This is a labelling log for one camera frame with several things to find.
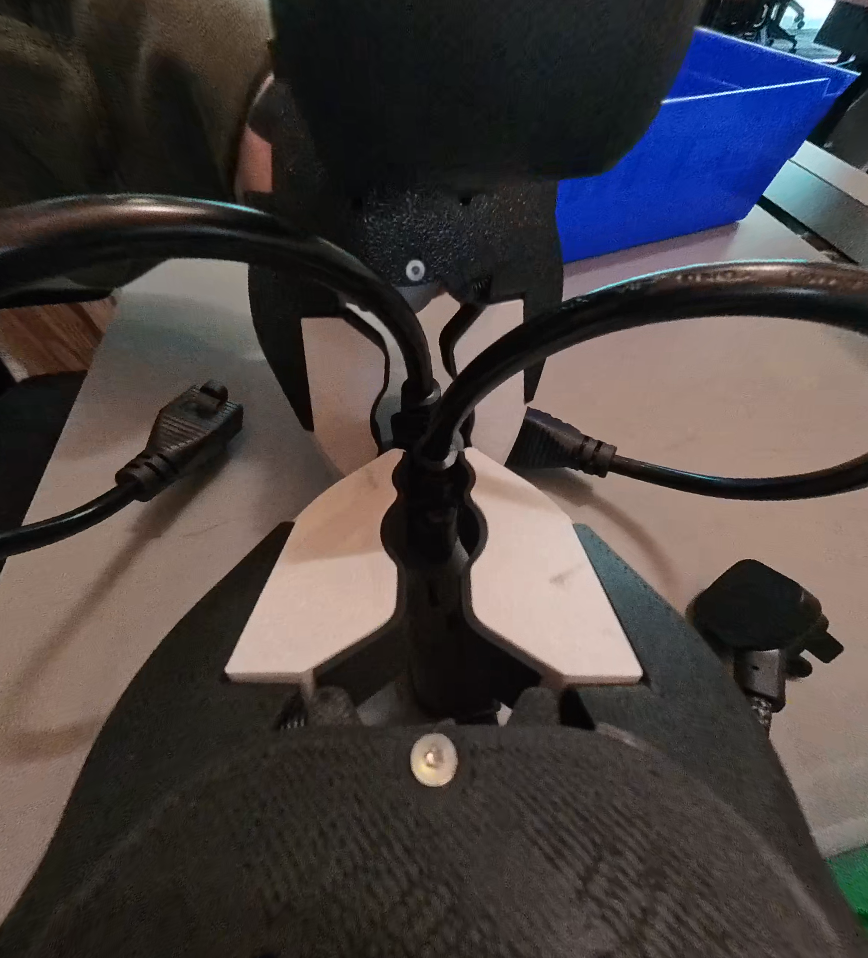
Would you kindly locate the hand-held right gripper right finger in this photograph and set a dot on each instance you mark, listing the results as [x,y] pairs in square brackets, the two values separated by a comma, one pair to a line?
[553,599]

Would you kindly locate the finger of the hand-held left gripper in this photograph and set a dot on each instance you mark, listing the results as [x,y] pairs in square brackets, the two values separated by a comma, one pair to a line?
[501,419]
[344,389]

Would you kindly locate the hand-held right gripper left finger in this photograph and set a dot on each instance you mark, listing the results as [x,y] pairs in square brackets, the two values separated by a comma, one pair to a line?
[314,599]

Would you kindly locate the person's left forearm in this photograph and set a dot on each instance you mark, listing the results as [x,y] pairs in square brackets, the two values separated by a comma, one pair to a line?
[67,90]

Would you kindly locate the person's left hand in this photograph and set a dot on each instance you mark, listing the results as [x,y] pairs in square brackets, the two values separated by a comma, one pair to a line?
[258,150]

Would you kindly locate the blue plastic bin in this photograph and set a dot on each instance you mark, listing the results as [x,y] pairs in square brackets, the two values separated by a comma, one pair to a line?
[703,172]

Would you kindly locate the wooden cabinet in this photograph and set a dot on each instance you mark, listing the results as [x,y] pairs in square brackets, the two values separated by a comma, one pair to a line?
[52,337]

